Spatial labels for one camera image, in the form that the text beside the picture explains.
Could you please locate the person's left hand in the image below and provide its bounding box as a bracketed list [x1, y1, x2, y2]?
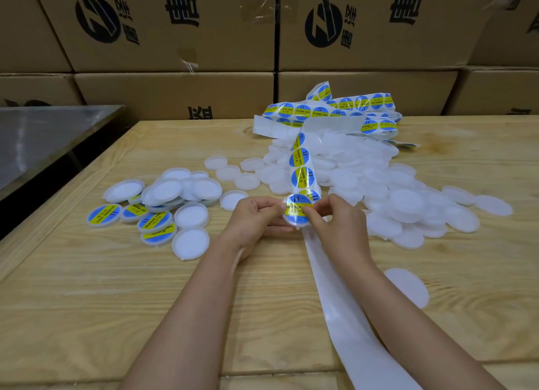
[219, 197, 296, 260]

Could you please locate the person's right hand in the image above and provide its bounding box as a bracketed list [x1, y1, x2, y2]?
[303, 193, 374, 273]

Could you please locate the white plastic lid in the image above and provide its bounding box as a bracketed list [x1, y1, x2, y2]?
[282, 194, 313, 226]
[383, 268, 430, 310]
[219, 189, 250, 212]

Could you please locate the round blue yellow sticker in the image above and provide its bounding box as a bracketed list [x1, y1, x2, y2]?
[285, 194, 315, 217]

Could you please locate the long sticker backing strip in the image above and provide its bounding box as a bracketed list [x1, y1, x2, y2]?
[252, 81, 420, 390]

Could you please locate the person's left forearm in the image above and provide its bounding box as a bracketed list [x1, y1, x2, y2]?
[119, 236, 253, 390]

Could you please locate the person's right forearm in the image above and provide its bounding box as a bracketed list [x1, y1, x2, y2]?
[339, 257, 508, 390]

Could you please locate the pile of white plastic lids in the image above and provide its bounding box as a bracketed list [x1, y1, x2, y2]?
[204, 129, 514, 251]

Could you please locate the cluster of white plastic lids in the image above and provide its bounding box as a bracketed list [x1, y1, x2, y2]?
[102, 167, 223, 262]

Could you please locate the blue yellow labelled lid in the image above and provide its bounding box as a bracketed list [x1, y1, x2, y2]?
[140, 227, 175, 247]
[87, 204, 123, 228]
[138, 211, 174, 234]
[120, 203, 150, 223]

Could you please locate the stack of brown cardboard boxes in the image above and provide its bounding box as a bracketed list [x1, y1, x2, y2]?
[0, 0, 539, 121]

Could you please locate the grey metal table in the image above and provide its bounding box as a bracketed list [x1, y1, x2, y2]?
[0, 105, 127, 201]

